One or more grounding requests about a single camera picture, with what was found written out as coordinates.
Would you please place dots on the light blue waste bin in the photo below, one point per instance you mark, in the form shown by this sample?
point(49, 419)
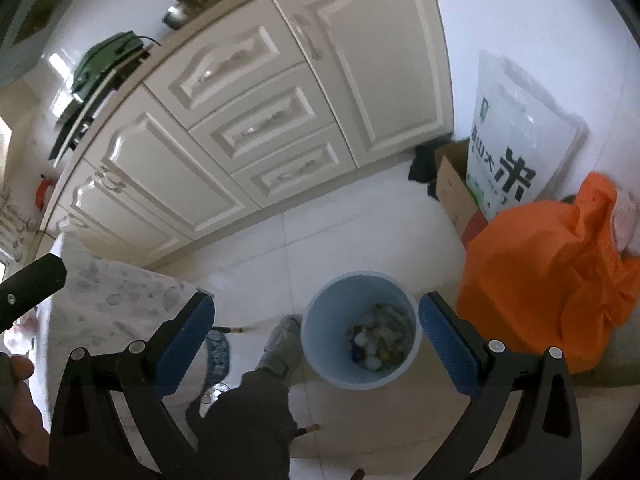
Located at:
point(325, 345)

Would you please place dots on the white kitchen cabinets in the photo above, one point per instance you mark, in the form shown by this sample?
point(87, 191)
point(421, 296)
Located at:
point(250, 110)

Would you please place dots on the pile of discarded wrappers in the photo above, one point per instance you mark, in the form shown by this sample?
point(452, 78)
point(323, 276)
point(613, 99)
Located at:
point(377, 337)

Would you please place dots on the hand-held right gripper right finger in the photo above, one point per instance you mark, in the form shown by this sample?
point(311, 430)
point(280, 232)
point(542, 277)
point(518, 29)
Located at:
point(445, 346)

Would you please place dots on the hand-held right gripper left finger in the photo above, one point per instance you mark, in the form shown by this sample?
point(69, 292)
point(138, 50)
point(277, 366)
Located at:
point(185, 346)

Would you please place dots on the person's leg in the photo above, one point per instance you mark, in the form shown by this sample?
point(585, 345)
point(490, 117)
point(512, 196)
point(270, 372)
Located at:
point(245, 430)

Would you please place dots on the green electric cooking pot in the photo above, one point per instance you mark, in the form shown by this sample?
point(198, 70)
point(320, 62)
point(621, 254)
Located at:
point(107, 62)

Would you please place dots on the black gas stove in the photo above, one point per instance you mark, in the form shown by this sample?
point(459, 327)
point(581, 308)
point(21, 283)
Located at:
point(80, 120)

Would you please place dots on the white rice bag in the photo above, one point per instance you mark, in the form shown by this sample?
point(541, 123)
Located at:
point(520, 135)

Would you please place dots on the hanging utensil rack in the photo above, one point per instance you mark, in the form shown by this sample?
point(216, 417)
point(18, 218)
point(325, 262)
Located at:
point(12, 225)

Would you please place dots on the person's grey shoe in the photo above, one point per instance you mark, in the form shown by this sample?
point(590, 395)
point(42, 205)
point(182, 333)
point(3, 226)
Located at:
point(282, 345)

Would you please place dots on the red and white container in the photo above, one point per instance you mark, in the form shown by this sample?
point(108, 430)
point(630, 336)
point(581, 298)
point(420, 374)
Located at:
point(46, 192)

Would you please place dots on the orange fabric bag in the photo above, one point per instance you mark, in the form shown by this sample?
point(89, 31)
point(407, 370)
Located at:
point(540, 280)

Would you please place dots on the person's left hand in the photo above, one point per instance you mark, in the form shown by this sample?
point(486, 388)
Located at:
point(22, 410)

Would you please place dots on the cardboard box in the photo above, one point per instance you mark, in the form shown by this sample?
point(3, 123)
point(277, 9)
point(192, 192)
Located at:
point(452, 195)

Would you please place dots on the dark cloth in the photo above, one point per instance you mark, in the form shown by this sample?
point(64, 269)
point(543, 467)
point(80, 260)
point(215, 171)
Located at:
point(422, 167)

